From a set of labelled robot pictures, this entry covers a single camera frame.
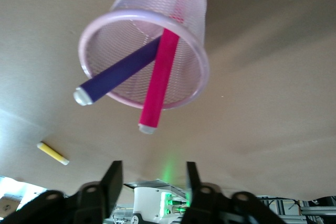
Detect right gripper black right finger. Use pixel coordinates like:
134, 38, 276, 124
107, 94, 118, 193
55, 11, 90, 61
181, 161, 286, 224

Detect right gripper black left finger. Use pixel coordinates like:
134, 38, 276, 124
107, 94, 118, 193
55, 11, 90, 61
0, 160, 124, 224

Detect blue marker pen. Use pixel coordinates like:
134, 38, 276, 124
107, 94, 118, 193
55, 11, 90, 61
72, 36, 162, 106

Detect pink marker pen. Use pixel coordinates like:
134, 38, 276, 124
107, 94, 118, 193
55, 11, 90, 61
138, 0, 186, 135

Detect white robot base with green lights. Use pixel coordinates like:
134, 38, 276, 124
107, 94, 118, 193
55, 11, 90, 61
132, 186, 188, 222

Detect yellow marker pen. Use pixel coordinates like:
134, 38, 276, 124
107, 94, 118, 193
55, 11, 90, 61
36, 142, 70, 166

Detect cardboard box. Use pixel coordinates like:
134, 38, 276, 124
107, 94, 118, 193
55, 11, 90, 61
0, 193, 24, 212

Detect aluminium frame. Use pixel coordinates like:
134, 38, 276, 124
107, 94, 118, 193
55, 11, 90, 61
258, 196, 336, 224

